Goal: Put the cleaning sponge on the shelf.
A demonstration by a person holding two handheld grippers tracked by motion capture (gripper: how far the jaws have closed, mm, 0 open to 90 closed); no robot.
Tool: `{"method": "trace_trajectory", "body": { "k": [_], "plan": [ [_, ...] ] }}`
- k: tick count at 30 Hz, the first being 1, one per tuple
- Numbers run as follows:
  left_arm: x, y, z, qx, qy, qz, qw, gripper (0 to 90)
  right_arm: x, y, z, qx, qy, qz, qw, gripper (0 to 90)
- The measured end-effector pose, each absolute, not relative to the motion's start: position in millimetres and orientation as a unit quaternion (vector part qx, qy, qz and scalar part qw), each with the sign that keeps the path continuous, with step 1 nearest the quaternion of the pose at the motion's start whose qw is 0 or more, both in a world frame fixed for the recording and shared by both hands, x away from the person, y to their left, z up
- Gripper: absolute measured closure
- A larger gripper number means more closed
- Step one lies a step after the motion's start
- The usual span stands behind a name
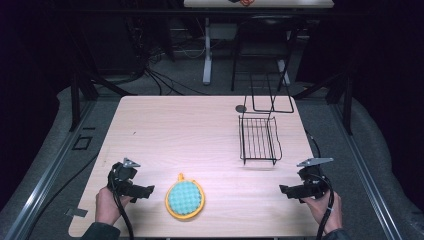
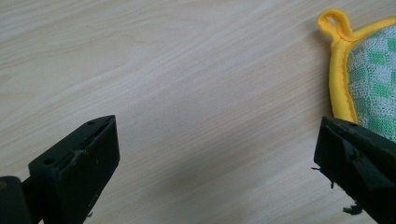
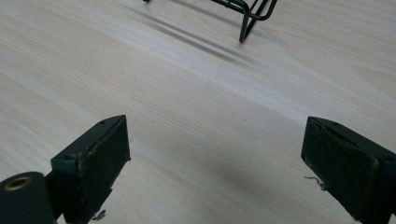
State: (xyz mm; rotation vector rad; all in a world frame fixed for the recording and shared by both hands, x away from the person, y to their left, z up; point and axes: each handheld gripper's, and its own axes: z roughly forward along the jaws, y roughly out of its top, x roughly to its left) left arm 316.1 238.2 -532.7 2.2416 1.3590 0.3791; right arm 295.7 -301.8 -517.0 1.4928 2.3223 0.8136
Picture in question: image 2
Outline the green checked yellow-trimmed pot holder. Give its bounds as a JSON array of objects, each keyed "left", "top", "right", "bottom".
[{"left": 316, "top": 7, "right": 396, "bottom": 144}]

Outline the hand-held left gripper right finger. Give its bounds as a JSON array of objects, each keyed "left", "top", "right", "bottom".
[{"left": 311, "top": 116, "right": 396, "bottom": 224}]

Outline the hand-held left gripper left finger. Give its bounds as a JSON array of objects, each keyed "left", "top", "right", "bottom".
[{"left": 21, "top": 114, "right": 121, "bottom": 224}]

